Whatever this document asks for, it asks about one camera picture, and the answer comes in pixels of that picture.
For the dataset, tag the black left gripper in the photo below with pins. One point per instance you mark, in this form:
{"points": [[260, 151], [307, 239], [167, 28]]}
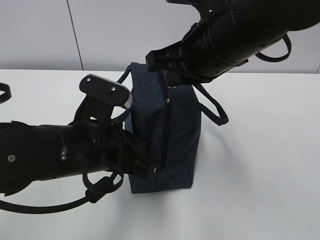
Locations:
{"points": [[128, 154]]}

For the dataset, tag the dark navy fabric lunch bag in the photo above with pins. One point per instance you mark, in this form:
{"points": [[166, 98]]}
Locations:
{"points": [[170, 119]]}

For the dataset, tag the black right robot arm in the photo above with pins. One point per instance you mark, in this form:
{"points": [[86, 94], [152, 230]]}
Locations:
{"points": [[228, 33]]}

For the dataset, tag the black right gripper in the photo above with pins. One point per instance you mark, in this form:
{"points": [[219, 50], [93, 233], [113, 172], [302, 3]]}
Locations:
{"points": [[188, 61]]}

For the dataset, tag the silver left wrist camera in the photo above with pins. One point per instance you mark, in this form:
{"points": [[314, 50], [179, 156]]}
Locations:
{"points": [[101, 97]]}

